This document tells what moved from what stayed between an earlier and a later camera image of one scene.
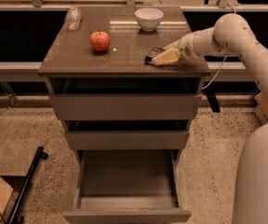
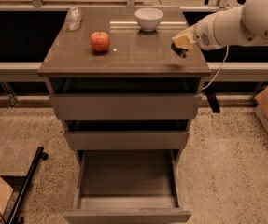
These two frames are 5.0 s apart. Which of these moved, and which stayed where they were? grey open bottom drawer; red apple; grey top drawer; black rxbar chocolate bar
Moved: black rxbar chocolate bar
Stayed: grey top drawer; grey open bottom drawer; red apple
